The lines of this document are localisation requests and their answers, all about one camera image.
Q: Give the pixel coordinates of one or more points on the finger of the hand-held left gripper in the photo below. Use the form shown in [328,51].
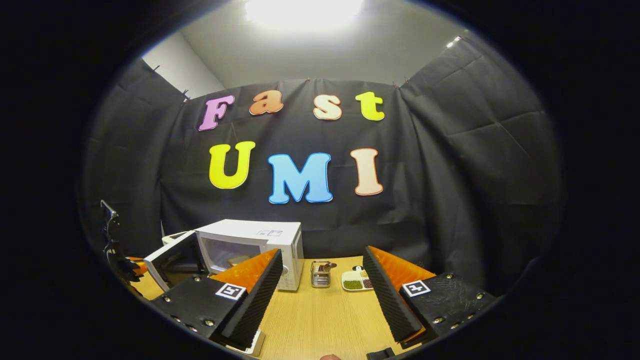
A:
[137,265]

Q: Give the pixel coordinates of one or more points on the white divided dish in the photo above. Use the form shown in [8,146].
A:
[350,277]

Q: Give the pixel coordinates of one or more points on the small ceiling light panel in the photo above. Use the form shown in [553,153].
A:
[454,41]

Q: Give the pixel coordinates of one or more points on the brown wooden spoon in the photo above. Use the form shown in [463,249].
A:
[330,265]

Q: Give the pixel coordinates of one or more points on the white microwave oven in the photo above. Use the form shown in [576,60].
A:
[280,232]

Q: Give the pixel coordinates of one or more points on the white toaster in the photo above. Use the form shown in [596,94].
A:
[172,237]

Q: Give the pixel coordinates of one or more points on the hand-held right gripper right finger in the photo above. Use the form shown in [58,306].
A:
[387,300]

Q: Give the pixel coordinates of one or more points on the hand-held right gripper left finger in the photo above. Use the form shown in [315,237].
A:
[255,305]

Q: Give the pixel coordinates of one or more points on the black backdrop cloth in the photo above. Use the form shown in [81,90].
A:
[450,175]

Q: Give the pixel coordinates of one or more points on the long ceiling light panel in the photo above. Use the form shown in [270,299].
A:
[305,12]

